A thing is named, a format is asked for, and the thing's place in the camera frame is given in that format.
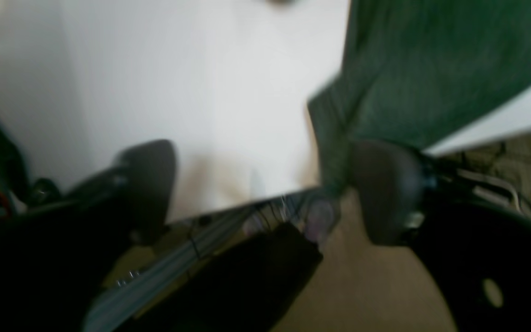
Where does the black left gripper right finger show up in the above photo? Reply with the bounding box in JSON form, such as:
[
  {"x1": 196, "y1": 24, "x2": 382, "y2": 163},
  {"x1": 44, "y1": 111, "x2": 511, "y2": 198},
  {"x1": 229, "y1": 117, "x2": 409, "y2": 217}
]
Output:
[{"x1": 348, "y1": 140, "x2": 531, "y2": 332}]

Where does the dark green t-shirt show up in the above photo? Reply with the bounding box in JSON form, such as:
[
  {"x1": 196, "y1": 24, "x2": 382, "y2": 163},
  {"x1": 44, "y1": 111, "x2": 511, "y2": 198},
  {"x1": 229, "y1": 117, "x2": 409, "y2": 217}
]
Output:
[{"x1": 307, "y1": 0, "x2": 531, "y2": 194}]

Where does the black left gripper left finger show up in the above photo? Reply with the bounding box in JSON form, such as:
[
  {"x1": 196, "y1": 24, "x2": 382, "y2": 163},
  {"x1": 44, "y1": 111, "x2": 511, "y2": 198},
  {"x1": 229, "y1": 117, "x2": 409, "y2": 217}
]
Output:
[{"x1": 0, "y1": 140, "x2": 177, "y2": 332}]

